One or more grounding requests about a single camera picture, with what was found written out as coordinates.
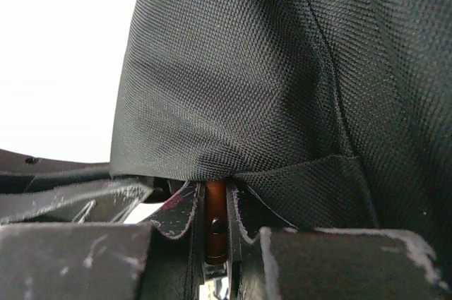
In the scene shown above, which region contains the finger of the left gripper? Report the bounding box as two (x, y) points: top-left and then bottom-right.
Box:
(1, 150), (166, 224)

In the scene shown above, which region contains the brown leather wallet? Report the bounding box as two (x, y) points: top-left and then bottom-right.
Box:
(204, 180), (227, 265)

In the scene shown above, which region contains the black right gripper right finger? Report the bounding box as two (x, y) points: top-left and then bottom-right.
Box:
(225, 179), (449, 300)

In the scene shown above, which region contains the black student backpack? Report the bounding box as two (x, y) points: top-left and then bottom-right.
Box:
(110, 0), (451, 282)

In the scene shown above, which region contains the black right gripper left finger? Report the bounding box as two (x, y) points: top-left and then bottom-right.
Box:
(0, 179), (206, 300)

